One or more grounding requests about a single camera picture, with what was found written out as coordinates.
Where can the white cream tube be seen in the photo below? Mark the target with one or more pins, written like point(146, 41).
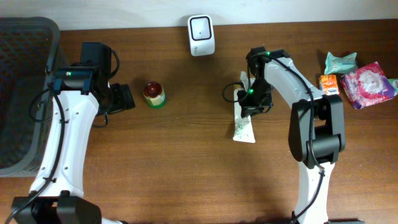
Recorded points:
point(243, 130)

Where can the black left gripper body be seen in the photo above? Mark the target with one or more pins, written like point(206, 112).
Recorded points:
point(117, 98)

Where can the grey plastic mesh basket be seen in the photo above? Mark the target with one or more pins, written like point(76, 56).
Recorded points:
point(30, 54)

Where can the red purple tissue pack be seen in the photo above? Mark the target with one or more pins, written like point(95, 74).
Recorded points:
point(367, 86)

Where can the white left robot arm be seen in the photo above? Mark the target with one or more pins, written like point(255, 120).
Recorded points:
point(81, 92)

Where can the teal wipes packet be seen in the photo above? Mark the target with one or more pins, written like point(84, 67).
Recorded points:
point(341, 65)

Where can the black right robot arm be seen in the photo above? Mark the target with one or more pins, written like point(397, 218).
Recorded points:
point(316, 130)

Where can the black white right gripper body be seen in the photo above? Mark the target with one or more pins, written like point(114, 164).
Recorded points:
point(257, 98)

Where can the white barcode scanner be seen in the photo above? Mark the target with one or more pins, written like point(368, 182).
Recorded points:
point(201, 35)

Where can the green lid jar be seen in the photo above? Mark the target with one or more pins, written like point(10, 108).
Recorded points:
point(154, 94)

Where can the small orange box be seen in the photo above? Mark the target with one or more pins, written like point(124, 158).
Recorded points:
point(329, 84)

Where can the green kleenex tissue pack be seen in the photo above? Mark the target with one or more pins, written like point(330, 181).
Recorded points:
point(394, 83)

